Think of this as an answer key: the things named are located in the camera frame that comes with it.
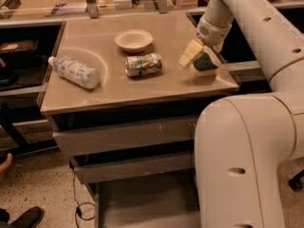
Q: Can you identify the beige shallow bowl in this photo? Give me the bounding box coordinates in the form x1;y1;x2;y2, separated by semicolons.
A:
114;29;153;53

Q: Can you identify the crushed aluminium drink can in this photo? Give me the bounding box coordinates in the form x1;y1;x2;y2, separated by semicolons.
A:
124;53;162;77

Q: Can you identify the grey open bottom drawer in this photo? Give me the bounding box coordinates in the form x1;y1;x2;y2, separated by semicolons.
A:
95;170;200;228

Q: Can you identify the black office chair base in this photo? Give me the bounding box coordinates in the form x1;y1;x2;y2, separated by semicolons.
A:
288;170;304;191

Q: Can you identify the black spiral brush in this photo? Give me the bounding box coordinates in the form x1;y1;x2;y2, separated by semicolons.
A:
0;0;21;19

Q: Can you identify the grey top drawer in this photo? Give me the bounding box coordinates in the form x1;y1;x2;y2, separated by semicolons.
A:
53;115;198;157

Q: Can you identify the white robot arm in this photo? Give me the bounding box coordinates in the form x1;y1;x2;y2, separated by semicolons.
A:
180;0;304;228

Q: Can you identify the grey middle drawer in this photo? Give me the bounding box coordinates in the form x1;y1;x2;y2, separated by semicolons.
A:
74;151;195;184

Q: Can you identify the brown shoe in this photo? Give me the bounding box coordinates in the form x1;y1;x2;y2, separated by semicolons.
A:
11;206;44;228

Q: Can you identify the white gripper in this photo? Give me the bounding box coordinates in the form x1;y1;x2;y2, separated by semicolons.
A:
179;16;232;69

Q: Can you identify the black floor cable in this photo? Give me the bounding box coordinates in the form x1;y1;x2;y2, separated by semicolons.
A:
68;161;96;228

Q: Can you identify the green and yellow sponge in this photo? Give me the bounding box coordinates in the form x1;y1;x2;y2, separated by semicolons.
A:
190;52;218;77

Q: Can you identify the clear plastic water bottle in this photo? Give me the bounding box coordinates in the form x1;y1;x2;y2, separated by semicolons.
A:
47;56;100;89

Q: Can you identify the purple and white packet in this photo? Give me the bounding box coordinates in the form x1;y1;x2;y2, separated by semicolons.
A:
48;3;87;16

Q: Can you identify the grey drawer cabinet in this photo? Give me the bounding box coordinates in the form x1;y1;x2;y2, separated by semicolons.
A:
36;11;241;228

